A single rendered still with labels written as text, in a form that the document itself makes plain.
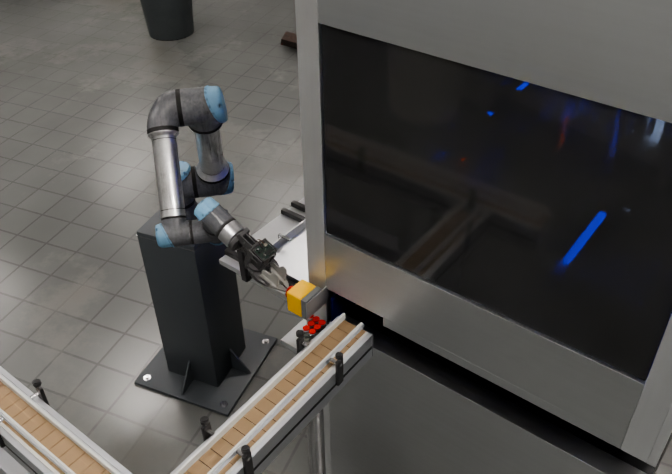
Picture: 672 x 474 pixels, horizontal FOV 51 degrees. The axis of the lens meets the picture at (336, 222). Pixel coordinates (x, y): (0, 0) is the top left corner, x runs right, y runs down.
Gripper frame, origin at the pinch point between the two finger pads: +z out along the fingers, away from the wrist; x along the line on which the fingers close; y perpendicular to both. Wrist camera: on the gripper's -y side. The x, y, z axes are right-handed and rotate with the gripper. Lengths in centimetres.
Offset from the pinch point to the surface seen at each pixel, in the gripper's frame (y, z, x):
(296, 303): 4.5, 6.4, -3.6
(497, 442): 9, 71, 5
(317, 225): 25.3, -2.1, 5.5
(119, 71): -235, -268, 192
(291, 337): -7.5, 10.8, -5.5
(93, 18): -280, -365, 249
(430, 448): -16, 62, 5
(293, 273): -14.7, -5.1, 16.1
